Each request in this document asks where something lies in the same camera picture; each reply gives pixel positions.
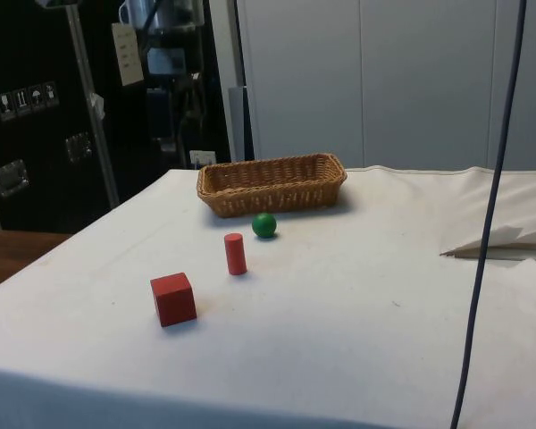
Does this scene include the wicker basket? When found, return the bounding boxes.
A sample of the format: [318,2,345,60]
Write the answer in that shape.
[197,153,348,219]

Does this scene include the red cylinder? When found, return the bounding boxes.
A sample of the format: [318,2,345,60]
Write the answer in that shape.
[223,232,248,276]

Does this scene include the pale grey locker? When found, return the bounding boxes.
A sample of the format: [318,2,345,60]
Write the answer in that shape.
[234,0,536,173]

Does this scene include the black cable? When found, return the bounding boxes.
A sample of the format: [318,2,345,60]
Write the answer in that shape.
[448,0,529,429]

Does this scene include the black cabinet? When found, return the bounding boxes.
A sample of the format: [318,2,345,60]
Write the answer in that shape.
[0,0,232,233]

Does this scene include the red cube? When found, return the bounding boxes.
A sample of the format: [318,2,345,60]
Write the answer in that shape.
[149,272,198,328]

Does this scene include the green ball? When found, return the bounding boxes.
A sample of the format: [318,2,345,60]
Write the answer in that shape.
[251,212,278,240]

